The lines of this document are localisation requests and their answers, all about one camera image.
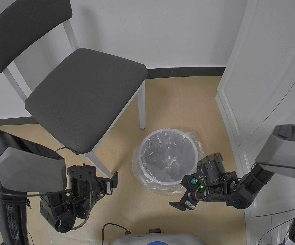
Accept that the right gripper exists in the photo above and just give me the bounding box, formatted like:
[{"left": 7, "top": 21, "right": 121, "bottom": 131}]
[{"left": 169, "top": 186, "right": 210, "bottom": 212}]

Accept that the white trash bin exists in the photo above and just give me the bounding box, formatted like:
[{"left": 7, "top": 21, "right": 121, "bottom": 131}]
[{"left": 132, "top": 129, "right": 199, "bottom": 191}]

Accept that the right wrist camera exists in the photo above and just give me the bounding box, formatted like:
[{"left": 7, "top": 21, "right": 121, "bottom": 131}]
[{"left": 181, "top": 175, "right": 198, "bottom": 189}]

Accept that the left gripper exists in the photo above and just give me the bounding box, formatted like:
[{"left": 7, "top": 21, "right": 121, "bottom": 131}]
[{"left": 95, "top": 172, "right": 118, "bottom": 196}]

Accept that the clear plastic bag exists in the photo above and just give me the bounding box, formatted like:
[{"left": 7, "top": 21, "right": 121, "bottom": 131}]
[{"left": 132, "top": 129, "right": 204, "bottom": 196}]

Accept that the white wardrobe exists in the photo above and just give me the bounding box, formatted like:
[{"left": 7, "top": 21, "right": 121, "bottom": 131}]
[{"left": 215, "top": 0, "right": 295, "bottom": 245}]

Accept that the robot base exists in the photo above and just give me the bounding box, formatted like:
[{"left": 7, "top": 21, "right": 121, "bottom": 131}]
[{"left": 112, "top": 229, "right": 207, "bottom": 245}]

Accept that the white chair with grey cushions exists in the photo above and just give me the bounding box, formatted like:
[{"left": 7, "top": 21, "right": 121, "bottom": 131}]
[{"left": 0, "top": 0, "right": 148, "bottom": 179}]

